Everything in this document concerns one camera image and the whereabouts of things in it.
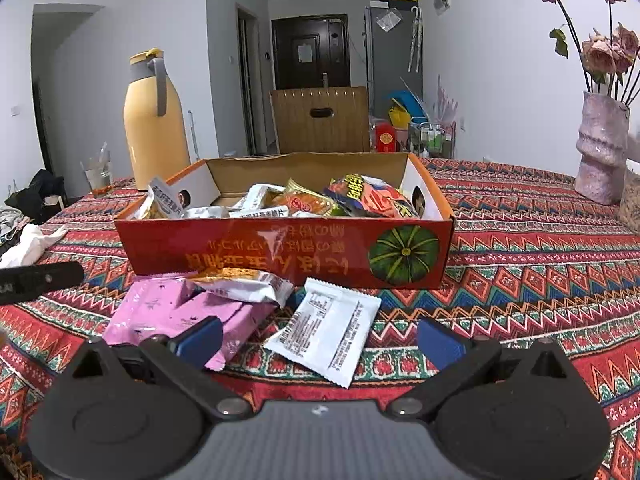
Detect wire basket rack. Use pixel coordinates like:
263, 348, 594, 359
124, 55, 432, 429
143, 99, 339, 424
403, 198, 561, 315
409, 121, 456, 160

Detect white orange snack packet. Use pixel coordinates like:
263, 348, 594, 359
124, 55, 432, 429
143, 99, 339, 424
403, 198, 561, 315
187, 267, 296, 309

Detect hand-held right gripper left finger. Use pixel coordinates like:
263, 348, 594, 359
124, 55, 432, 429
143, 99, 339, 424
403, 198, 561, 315
60, 316, 254, 422

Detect grey refrigerator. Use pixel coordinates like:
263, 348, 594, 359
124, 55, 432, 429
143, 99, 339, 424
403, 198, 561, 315
365, 5, 424, 109

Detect large yellow orange snack bag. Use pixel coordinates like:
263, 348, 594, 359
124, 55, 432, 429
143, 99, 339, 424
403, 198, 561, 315
272, 178, 347, 219

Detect interior side door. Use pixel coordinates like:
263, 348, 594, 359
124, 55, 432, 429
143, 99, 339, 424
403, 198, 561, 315
235, 2, 261, 156

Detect dark entrance door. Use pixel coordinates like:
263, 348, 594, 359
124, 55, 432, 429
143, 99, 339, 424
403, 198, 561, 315
271, 14, 351, 92

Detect grey clothing pile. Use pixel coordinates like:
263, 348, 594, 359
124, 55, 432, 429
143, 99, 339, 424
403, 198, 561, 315
0, 207, 27, 252

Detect white cloth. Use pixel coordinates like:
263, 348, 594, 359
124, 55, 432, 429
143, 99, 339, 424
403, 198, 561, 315
0, 223, 69, 269

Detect pink ceramic vase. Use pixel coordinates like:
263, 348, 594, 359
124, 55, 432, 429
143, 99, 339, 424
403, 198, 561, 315
574, 91, 631, 206

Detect white folded umbrella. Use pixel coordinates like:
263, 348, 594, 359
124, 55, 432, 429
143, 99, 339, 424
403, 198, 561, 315
407, 7, 424, 74

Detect pink snack packet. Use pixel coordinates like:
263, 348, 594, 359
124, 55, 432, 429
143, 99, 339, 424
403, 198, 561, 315
165, 290, 281, 372
104, 272, 199, 347

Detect dried pink roses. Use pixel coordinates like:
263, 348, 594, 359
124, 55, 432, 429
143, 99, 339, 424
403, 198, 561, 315
522, 0, 640, 106

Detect black bag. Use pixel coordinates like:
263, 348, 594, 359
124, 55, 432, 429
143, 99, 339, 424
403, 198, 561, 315
5, 170, 66, 226

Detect clear seed container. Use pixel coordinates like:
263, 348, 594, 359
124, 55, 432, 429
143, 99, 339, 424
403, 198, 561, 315
618, 157, 640, 236

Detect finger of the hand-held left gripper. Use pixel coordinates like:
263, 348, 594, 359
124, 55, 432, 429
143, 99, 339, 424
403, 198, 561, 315
20, 261, 85, 301

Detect glass cup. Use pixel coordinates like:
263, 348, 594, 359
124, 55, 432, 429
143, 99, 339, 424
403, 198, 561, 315
80, 142, 114, 198

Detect white pole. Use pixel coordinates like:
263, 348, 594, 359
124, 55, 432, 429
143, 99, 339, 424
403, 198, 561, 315
187, 110, 199, 164

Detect orange red cardboard box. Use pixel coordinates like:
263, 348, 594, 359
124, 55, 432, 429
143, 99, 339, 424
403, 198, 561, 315
114, 151, 456, 290

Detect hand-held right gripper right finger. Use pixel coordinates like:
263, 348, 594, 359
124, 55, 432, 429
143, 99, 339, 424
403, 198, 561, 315
382, 317, 581, 421

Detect red orange snack bag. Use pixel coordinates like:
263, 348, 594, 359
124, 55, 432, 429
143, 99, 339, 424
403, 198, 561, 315
324, 172, 422, 220

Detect red gift box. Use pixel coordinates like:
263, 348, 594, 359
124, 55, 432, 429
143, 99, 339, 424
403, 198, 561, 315
375, 124, 400, 154

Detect yellow thermos jug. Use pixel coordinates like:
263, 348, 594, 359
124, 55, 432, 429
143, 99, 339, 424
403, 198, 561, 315
123, 48, 192, 192

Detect pink dried grass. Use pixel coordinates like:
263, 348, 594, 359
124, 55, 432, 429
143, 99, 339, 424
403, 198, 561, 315
433, 76, 459, 124

